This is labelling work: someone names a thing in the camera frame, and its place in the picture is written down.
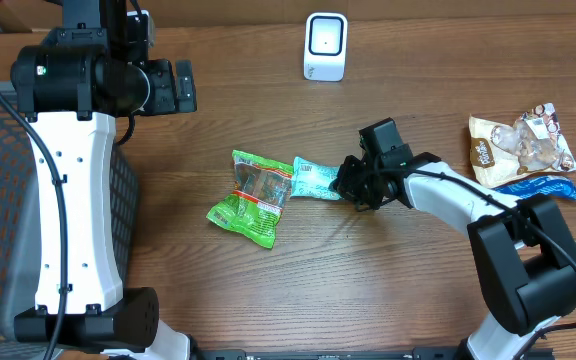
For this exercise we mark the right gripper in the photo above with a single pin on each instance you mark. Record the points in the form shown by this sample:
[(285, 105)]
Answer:
[(341, 184)]

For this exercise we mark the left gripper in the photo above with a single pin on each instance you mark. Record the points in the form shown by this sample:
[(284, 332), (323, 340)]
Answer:
[(167, 102)]

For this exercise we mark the teal snack packet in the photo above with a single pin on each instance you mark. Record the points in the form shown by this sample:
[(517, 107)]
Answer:
[(313, 180)]

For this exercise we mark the green snack bag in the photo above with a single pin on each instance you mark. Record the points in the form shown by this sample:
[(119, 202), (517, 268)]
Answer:
[(255, 206)]

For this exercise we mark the beige cookie bag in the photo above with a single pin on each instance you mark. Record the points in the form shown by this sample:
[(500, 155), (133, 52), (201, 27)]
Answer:
[(502, 153)]

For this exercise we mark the blue oreo packet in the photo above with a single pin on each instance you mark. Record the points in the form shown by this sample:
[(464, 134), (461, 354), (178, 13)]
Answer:
[(552, 185)]

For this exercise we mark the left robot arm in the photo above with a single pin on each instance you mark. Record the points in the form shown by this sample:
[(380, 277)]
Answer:
[(71, 89)]

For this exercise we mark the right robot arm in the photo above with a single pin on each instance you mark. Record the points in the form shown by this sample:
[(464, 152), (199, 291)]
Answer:
[(524, 252)]

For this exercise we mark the white barcode scanner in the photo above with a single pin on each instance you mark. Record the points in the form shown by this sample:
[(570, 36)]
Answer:
[(325, 47)]

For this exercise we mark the grey plastic shopping basket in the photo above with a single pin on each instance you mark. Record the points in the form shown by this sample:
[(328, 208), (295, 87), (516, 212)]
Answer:
[(20, 239)]

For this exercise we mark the cardboard back panel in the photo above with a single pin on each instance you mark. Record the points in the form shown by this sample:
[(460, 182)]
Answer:
[(182, 13)]

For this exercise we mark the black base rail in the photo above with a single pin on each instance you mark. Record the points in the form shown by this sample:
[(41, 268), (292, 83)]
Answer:
[(418, 353)]

